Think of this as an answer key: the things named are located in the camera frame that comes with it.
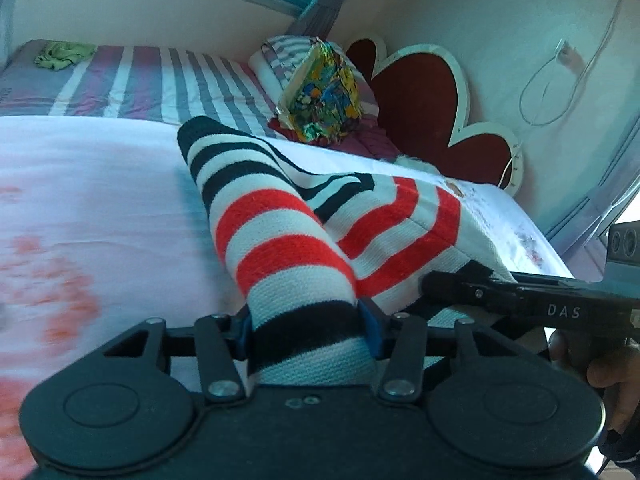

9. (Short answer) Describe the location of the grey white striped pillow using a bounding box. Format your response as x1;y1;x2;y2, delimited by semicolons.
249;34;372;102

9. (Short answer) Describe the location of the purple white striped bed sheet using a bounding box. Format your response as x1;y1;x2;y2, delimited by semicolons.
0;39;281;139

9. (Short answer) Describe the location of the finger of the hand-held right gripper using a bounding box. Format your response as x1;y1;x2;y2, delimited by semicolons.
419;270;517;311

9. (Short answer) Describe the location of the person's right forearm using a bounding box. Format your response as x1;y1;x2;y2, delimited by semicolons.
598;417;640;480

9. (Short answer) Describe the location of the green cloth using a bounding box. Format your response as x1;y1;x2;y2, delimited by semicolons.
33;42;97;70

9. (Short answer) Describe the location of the red heart-shaped headboard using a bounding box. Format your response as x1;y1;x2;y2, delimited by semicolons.
344;37;525;197

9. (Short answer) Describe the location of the red black white striped sweater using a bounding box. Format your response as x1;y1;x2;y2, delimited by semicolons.
177;116;517;387

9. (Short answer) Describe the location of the person's right hand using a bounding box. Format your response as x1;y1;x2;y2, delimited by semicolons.
547;329;640;433

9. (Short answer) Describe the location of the maroon cloth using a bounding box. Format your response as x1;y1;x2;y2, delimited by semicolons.
269;113;403;162

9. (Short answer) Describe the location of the white wall cable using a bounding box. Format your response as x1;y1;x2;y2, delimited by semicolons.
518;0;627;127

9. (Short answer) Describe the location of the colourful printed pillow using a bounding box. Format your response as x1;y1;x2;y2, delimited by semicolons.
276;37;363;147

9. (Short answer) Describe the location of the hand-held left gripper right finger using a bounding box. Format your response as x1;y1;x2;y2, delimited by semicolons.
357;298;522;403

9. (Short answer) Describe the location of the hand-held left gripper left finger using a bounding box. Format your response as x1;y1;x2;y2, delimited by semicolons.
104;305;252;403

